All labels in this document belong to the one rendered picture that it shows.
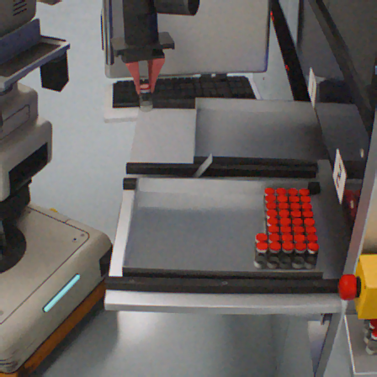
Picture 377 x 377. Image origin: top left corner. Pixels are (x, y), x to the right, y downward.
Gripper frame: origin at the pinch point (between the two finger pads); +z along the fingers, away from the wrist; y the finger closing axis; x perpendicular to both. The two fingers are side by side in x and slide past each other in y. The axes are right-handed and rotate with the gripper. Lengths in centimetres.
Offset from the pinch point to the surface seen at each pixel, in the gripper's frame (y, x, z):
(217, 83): 29, 60, 28
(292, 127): 38, 23, 25
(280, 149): 31.5, 14.8, 25.3
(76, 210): -16, 123, 105
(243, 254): 13.0, -16.4, 26.9
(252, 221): 17.3, -7.9, 26.4
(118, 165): 7, 152, 104
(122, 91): 2, 61, 27
